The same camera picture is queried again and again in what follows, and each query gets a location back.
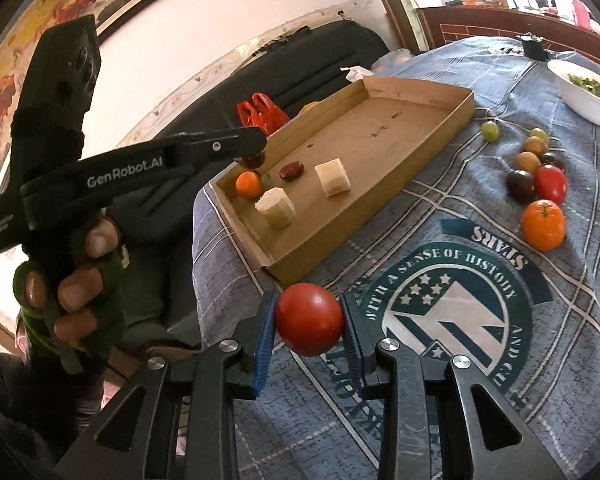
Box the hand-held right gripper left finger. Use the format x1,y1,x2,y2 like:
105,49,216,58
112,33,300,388
55,290,281,480

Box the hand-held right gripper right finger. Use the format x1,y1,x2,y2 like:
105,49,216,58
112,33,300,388
340,291,566,480

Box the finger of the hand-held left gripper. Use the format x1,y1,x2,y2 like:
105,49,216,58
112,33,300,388
172,126,268,167

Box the red tomato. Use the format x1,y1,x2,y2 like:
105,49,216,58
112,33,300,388
535,165,568,206
274,282,345,357

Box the shallow cardboard box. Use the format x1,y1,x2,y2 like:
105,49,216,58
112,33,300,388
209,76,476,287

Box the large orange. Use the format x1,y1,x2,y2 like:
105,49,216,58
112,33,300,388
521,199,567,252

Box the dark purple plum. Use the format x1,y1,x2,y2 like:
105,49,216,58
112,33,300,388
506,170,537,204

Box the person's left forearm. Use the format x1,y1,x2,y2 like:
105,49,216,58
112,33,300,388
0,340,111,480

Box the person's left hand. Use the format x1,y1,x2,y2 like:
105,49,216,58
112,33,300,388
12,212,131,361

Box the red plastic bag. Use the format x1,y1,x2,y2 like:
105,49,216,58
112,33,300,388
236,93,291,136

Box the peeled banana piece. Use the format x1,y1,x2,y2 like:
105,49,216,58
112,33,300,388
314,158,352,198
255,187,297,231

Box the black sofa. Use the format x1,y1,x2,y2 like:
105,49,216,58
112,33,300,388
105,20,392,356

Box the framed horse painting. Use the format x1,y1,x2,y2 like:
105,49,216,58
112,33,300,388
0,0,172,201

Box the white tissue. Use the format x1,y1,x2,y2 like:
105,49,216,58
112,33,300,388
340,66,376,83

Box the clear plastic bag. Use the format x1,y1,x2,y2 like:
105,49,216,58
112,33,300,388
370,47,413,73

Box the wooden counter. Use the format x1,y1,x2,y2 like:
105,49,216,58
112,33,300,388
420,2,600,51

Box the black and red jar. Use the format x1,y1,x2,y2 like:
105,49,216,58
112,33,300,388
516,32,548,61

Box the white bowl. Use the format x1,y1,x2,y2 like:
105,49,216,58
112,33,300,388
547,59,600,127

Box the green leafy vegetables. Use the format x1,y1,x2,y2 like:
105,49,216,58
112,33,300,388
567,74,600,103

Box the pink thermos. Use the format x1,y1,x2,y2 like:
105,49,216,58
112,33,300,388
572,0,593,28

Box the wooden partition frame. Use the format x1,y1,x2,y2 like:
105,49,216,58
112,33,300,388
360,0,431,56

